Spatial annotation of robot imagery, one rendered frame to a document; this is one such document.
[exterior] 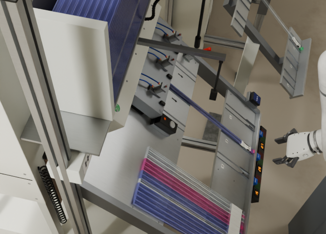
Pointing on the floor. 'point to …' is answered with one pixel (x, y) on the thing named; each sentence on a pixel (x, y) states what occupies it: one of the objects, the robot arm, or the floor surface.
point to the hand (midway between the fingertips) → (277, 151)
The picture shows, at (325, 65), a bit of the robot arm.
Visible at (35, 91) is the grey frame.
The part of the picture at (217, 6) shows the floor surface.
